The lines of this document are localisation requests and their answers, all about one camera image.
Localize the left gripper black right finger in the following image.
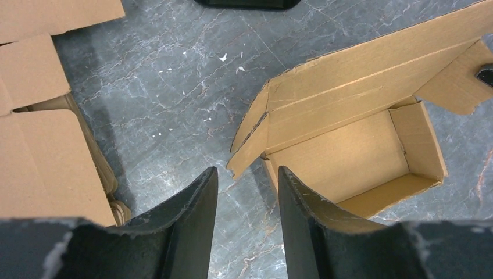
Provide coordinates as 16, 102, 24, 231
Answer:
278, 166, 492, 278

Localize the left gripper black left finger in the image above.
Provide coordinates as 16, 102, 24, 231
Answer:
1, 167, 218, 278

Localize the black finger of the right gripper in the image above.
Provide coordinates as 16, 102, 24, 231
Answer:
476, 63, 493, 87

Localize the brown cardboard box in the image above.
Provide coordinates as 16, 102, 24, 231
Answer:
227, 1, 492, 217

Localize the stack of cardboard blanks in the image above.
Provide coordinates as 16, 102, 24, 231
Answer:
1, 1, 131, 226

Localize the black poker chip case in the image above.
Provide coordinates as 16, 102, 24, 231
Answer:
195, 0, 301, 10

